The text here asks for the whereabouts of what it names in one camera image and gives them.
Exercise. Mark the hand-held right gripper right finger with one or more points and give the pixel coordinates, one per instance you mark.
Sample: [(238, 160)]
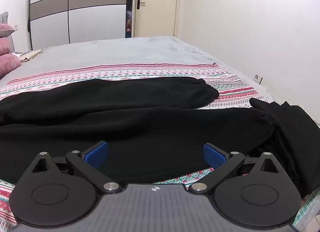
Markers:
[(215, 157)]

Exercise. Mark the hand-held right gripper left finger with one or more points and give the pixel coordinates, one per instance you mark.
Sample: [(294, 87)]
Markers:
[(96, 154)]

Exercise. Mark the black pants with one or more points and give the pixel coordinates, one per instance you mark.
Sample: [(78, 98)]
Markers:
[(125, 127)]

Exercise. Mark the folded black garment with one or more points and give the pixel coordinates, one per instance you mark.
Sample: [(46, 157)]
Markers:
[(295, 134)]

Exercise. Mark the patterned red green blanket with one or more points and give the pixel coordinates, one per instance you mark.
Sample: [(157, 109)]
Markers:
[(150, 71)]

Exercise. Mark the grey bed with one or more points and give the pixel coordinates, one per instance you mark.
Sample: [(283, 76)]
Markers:
[(125, 49)]

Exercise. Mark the small beige cloth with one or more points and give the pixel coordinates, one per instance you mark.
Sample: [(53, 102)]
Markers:
[(31, 55)]

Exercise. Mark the pink pillow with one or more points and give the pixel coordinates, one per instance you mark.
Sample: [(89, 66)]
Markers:
[(5, 39), (8, 64)]

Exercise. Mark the white and brown wardrobe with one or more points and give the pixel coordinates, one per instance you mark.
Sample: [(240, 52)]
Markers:
[(87, 22)]

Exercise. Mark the narrow cluttered shelf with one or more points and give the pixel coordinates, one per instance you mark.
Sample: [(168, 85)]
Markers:
[(129, 17)]

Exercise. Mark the cream door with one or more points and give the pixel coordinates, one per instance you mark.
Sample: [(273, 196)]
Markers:
[(157, 9)]

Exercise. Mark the grey pillow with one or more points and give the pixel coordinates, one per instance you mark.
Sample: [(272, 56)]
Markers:
[(3, 18)]

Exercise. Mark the white wall socket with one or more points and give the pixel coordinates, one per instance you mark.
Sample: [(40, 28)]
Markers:
[(258, 78)]

